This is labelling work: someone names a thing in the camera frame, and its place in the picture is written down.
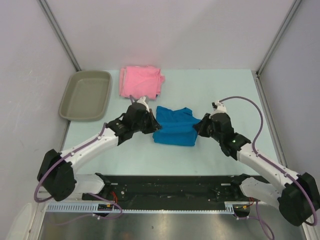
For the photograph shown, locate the blue t shirt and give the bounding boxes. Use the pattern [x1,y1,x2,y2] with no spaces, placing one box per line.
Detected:
[152,106,201,147]

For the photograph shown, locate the beige plastic tray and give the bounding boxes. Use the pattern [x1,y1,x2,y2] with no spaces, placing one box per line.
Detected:
[59,70,112,122]

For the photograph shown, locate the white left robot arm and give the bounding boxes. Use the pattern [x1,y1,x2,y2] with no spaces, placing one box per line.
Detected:
[34,102,162,203]

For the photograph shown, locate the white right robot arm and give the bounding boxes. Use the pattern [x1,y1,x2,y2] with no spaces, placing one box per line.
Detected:
[193,112,320,226]

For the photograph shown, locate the pink folded t shirt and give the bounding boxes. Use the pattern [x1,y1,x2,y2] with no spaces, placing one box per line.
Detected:
[118,66,166,100]

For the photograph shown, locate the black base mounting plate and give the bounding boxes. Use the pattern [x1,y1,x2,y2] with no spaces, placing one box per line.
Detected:
[82,174,254,211]

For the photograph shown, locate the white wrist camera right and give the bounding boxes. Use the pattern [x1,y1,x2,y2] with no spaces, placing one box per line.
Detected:
[211,100,227,115]

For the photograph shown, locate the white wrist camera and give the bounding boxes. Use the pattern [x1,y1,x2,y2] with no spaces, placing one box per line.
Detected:
[136,96,150,112]
[211,100,227,115]

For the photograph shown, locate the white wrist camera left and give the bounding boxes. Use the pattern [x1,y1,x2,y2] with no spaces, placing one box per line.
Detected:
[136,96,150,112]

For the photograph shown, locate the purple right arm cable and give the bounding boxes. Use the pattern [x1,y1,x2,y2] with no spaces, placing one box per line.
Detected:
[217,95,316,238]

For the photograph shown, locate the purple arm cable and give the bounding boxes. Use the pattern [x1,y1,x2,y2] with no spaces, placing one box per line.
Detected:
[33,93,124,226]
[217,95,316,238]

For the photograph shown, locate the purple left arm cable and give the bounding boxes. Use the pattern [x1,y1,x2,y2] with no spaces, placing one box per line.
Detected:
[33,93,124,226]

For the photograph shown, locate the white slotted cable duct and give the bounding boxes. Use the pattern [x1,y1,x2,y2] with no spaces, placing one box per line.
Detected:
[45,202,234,215]

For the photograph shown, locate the aluminium corner post right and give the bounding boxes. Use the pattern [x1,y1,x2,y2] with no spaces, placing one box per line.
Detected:
[255,0,303,78]

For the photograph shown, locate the aluminium corner post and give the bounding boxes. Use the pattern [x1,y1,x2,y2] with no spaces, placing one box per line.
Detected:
[255,0,303,78]
[37,0,82,72]

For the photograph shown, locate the aluminium corner post left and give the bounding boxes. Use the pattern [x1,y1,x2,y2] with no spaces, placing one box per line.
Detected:
[37,0,82,72]

